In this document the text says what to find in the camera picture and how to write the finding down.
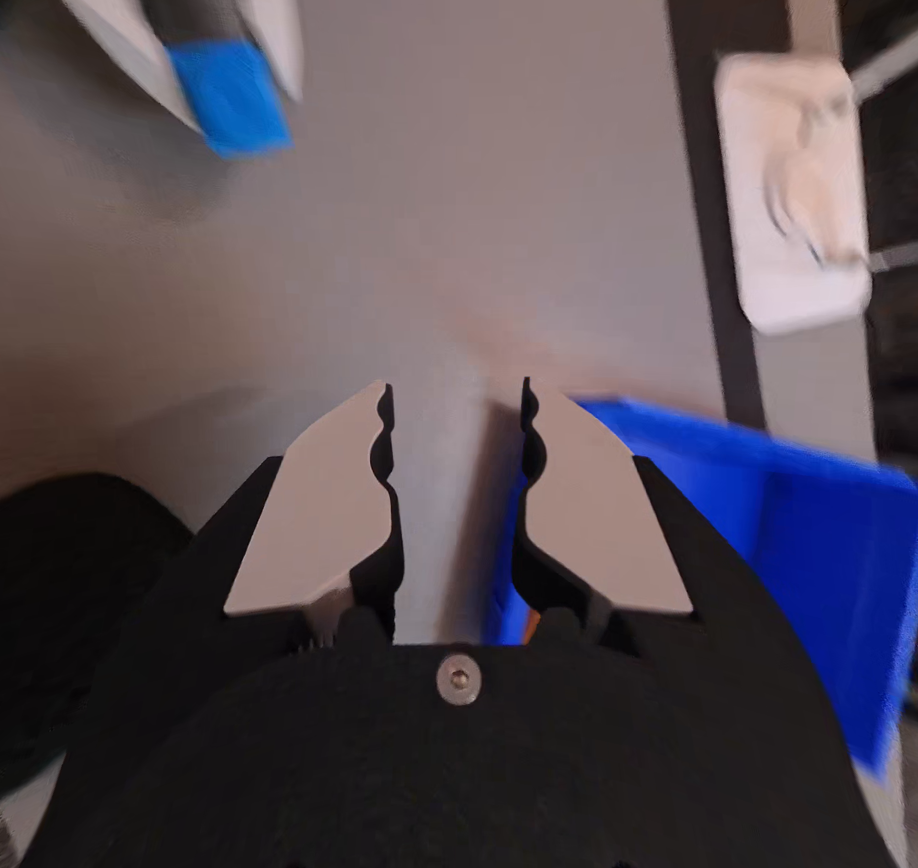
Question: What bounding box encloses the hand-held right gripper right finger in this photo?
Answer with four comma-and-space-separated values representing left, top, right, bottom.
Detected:
511, 376, 695, 641

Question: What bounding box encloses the blue plastic bin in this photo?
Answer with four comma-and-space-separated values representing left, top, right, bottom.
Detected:
495, 396, 918, 783

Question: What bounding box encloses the black chair armrest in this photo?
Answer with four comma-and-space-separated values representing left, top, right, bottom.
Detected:
0, 473, 195, 797

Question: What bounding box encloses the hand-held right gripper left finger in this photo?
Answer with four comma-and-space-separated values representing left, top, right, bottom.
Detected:
222, 380, 404, 645

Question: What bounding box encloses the blue mega block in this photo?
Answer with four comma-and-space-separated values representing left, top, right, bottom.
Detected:
166, 39, 295, 160

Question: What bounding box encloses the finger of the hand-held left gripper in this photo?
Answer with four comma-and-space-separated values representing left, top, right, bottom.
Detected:
214, 0, 307, 106
22, 0, 207, 135

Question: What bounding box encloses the white desk stand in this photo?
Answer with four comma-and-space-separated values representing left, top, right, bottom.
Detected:
713, 36, 918, 338

